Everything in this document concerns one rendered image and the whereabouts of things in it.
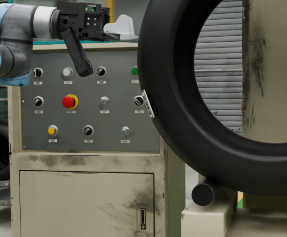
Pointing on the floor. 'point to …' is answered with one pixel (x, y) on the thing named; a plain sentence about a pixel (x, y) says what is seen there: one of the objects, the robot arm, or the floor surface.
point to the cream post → (267, 81)
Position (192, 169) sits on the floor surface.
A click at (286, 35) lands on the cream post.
